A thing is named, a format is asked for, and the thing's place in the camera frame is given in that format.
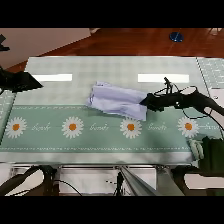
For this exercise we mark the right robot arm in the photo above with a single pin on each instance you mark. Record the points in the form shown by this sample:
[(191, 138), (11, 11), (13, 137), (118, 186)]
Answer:
[(200, 100)]

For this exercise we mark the dark green garment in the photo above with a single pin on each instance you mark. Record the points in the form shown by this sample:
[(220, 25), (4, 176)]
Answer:
[(213, 155)]

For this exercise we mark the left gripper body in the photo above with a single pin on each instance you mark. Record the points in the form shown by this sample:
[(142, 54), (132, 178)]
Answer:
[(23, 82)]

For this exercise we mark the light blue T-shirt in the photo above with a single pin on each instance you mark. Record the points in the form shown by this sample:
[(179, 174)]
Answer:
[(116, 100)]

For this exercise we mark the white striped garment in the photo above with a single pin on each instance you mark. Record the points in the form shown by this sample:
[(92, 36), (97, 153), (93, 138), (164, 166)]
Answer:
[(196, 148)]

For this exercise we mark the blue round floor disc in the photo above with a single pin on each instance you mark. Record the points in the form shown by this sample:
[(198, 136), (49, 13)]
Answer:
[(176, 36)]

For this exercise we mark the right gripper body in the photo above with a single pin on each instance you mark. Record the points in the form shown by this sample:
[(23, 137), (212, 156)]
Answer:
[(160, 101)]

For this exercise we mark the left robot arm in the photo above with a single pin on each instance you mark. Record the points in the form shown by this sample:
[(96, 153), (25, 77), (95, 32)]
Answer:
[(2, 81)]

